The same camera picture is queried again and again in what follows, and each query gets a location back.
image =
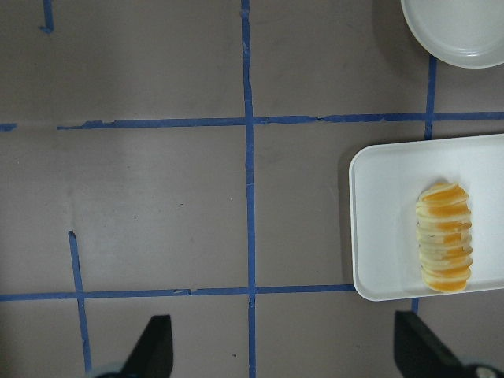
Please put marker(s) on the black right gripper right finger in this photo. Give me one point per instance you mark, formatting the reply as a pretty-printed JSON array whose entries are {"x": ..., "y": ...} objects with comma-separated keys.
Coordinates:
[{"x": 419, "y": 353}]

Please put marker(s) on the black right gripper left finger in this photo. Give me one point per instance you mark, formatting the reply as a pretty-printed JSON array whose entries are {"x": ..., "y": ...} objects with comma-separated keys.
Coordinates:
[{"x": 152, "y": 355}]

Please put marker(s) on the orange striped bread roll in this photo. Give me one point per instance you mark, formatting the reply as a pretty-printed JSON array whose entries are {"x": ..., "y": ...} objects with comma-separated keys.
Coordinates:
[{"x": 444, "y": 237}]

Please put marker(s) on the white rectangular tray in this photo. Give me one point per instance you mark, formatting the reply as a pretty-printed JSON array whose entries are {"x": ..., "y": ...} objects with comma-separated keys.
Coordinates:
[{"x": 385, "y": 182}]

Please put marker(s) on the white shallow bowl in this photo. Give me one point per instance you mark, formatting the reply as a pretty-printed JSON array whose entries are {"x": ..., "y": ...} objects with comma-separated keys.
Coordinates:
[{"x": 465, "y": 34}]

